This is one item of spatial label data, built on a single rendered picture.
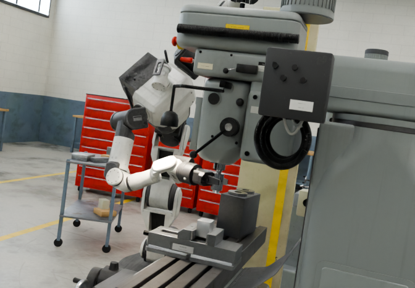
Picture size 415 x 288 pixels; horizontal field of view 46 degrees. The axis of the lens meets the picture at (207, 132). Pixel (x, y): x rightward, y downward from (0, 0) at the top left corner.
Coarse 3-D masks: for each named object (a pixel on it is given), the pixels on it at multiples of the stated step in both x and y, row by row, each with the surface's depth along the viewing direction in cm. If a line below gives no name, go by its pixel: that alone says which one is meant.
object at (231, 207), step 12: (228, 192) 228; (240, 192) 231; (252, 192) 235; (228, 204) 225; (240, 204) 222; (252, 204) 232; (228, 216) 225; (240, 216) 222; (252, 216) 235; (228, 228) 225; (240, 228) 222; (252, 228) 237
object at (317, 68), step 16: (272, 48) 150; (272, 64) 149; (288, 64) 149; (304, 64) 147; (320, 64) 146; (272, 80) 150; (288, 80) 149; (304, 80) 146; (320, 80) 146; (272, 96) 150; (288, 96) 149; (304, 96) 147; (320, 96) 146; (272, 112) 150; (288, 112) 149; (304, 112) 147; (320, 112) 146
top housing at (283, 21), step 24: (192, 24) 184; (216, 24) 181; (240, 24) 178; (264, 24) 175; (288, 24) 173; (192, 48) 190; (216, 48) 182; (240, 48) 178; (264, 48) 175; (288, 48) 173
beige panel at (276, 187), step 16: (240, 176) 369; (256, 176) 365; (272, 176) 361; (288, 176) 358; (256, 192) 365; (272, 192) 361; (288, 192) 358; (272, 208) 362; (288, 208) 358; (256, 224) 365; (272, 224) 361; (288, 224) 358; (272, 240) 361; (256, 256) 365; (272, 256) 361
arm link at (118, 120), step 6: (114, 114) 228; (120, 114) 223; (114, 120) 226; (120, 120) 222; (114, 126) 227; (120, 126) 220; (126, 126) 221; (120, 132) 219; (126, 132) 219; (132, 132) 221; (132, 138) 221
